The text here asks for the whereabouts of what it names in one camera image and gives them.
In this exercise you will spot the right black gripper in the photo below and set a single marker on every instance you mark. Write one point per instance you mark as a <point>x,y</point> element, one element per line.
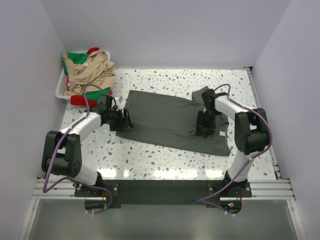
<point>210,128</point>

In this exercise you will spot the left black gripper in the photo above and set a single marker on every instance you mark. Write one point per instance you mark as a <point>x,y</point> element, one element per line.
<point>123,122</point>

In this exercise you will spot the dark grey t shirt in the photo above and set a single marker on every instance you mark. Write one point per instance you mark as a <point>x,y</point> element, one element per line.
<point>170,121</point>

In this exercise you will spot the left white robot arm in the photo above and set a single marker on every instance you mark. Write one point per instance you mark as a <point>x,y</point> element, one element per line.
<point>62,154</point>

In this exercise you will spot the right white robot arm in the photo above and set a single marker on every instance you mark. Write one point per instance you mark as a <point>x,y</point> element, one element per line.
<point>252,135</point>

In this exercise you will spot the red t shirt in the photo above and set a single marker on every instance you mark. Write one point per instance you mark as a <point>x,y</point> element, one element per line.
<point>92,96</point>

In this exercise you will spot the beige t shirt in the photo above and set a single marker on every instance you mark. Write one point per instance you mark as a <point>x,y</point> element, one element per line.
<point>90,75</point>

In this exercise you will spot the white plastic basket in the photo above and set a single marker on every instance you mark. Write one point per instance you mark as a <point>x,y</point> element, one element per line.
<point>62,87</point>

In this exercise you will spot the green t shirt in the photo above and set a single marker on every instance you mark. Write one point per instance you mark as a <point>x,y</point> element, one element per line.
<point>82,60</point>

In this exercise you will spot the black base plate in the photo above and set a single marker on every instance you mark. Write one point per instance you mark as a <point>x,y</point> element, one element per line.
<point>233,206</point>

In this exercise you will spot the aluminium frame rail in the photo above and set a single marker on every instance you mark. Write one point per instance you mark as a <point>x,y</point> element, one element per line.
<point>180,190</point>

